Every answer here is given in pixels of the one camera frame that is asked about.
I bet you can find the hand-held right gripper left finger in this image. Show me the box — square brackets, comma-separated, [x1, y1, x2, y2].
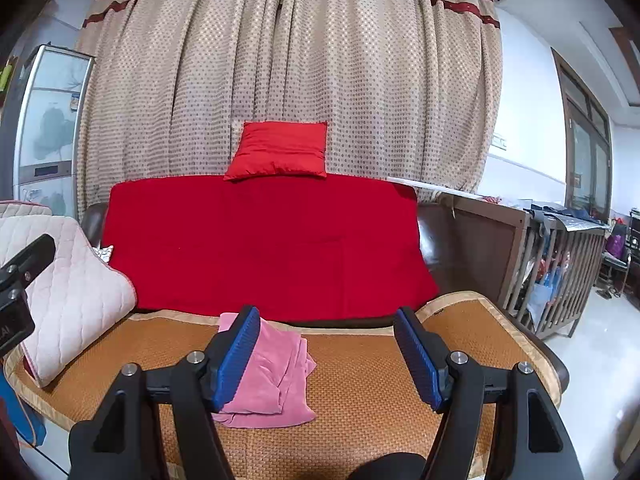
[67, 305, 262, 480]

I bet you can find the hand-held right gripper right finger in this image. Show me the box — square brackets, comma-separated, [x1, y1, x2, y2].
[393, 307, 585, 480]

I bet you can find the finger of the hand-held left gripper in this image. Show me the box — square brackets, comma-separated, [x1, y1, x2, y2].
[0, 233, 56, 287]

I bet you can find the pink jacket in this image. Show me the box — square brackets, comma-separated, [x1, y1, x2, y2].
[210, 311, 318, 429]

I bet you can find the white quilted pad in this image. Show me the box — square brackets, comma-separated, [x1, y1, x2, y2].
[0, 201, 138, 388]

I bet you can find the woven bamboo mat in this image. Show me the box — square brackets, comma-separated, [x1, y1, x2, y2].
[4, 291, 563, 480]

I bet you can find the blue bag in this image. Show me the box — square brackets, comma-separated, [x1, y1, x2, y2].
[0, 375, 48, 448]

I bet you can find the red blanket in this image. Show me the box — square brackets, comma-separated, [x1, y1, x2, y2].
[102, 173, 441, 323]

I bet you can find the dark brown sofa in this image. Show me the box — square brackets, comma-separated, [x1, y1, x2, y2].
[80, 202, 571, 396]

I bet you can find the wooden crib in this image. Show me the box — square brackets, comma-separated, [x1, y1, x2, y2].
[440, 195, 613, 343]

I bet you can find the silver refrigerator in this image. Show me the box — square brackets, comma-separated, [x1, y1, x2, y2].
[12, 44, 97, 221]

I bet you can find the white rod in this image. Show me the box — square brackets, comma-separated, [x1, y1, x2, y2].
[385, 176, 482, 197]

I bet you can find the grey cloth pile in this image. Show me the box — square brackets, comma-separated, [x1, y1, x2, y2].
[522, 200, 608, 232]

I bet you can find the red pillow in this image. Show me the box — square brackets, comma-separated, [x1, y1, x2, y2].
[223, 120, 329, 182]

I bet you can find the black chair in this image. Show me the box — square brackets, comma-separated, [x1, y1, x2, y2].
[597, 220, 640, 301]

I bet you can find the wooden framed glass door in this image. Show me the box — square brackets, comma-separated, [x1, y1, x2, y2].
[550, 47, 613, 221]

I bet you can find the beige dotted curtain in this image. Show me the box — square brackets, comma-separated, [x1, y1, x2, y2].
[75, 0, 505, 211]

